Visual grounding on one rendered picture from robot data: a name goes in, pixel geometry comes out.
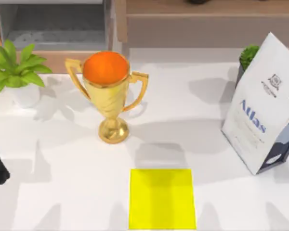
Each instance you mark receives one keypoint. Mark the gold trophy cup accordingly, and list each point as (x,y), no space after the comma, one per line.
(107,96)

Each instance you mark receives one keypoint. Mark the flat yellow square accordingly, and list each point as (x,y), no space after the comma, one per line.
(161,199)

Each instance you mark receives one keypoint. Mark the wooden open shelf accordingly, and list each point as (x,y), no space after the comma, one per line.
(207,26)

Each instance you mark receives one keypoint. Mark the white and blue bag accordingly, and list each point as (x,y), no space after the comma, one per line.
(257,113)

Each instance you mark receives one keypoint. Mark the green plant in dark pot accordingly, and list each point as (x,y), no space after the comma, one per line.
(248,56)

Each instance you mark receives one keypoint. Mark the pulled-out drawer with grey inside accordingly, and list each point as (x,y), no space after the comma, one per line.
(55,26)

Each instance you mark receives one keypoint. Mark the green plant in white pot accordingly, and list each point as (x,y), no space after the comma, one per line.
(13,69)

